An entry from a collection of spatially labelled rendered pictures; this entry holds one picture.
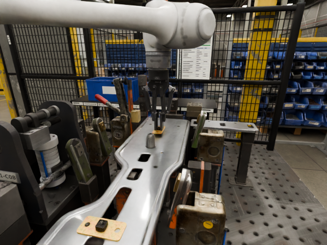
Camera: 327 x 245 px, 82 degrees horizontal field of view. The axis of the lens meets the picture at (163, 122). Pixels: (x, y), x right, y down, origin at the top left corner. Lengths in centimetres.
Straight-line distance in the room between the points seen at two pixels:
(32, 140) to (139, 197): 25
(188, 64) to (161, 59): 59
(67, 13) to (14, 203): 41
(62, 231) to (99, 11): 46
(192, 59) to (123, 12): 80
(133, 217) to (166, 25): 44
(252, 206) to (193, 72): 80
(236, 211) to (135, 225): 58
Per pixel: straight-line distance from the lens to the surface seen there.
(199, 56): 125
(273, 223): 91
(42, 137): 47
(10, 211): 46
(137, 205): 44
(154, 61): 68
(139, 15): 51
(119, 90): 76
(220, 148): 69
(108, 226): 41
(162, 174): 52
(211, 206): 38
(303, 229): 94
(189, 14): 52
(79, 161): 53
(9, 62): 351
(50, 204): 56
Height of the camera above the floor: 130
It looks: 20 degrees down
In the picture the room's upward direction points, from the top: straight up
